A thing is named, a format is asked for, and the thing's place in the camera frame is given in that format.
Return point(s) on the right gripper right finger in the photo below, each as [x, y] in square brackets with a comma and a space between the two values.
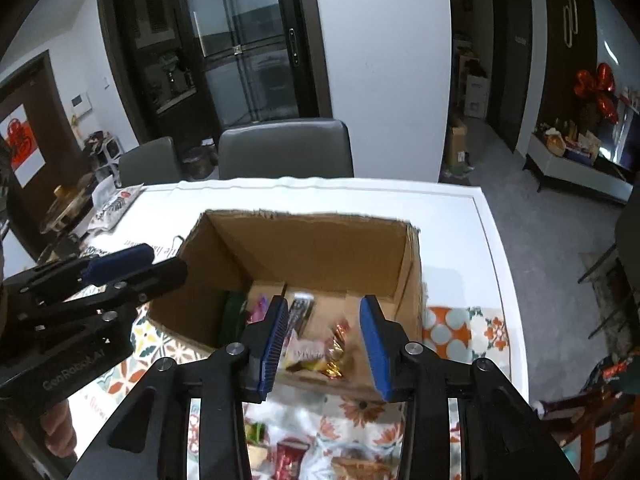
[501, 436]

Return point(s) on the grey chair on left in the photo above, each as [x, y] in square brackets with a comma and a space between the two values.
[154, 162]

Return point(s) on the white patterned snack bag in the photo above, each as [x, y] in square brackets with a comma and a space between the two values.
[114, 209]

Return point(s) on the red fu wall calendar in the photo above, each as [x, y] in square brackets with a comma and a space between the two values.
[26, 157]

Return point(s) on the red white snack packet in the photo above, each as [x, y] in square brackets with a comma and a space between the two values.
[290, 453]

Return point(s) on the grey chair near box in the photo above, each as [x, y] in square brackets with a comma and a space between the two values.
[298, 148]

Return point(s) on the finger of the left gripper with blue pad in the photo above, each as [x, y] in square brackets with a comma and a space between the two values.
[147, 284]
[112, 267]

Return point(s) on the white labelled snack bar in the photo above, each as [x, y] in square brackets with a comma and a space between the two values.
[303, 354]

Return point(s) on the light green snack packet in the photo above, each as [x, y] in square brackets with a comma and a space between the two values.
[256, 433]

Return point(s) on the metal hot pot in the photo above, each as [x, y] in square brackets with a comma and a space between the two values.
[68, 203]

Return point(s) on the white low cabinet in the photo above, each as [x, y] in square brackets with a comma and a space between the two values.
[563, 174]

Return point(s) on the dark green snack packet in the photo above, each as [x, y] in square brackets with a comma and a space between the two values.
[233, 318]

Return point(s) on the brown cardboard box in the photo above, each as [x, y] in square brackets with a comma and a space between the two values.
[337, 259]

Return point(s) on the pink snack packet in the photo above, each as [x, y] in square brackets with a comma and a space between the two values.
[257, 309]

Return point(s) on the red foil balloons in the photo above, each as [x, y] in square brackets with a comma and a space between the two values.
[600, 88]

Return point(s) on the person's left hand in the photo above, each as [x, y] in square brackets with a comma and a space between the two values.
[60, 436]

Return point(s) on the glass sliding door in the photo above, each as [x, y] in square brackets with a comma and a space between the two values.
[253, 59]

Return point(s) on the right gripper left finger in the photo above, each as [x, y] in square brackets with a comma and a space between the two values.
[147, 436]

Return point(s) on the gold candy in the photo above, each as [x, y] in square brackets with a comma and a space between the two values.
[337, 356]

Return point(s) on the wall intercom panel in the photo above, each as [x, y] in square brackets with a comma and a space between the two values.
[81, 104]

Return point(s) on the brown translucent snack bag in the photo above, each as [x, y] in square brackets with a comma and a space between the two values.
[354, 464]

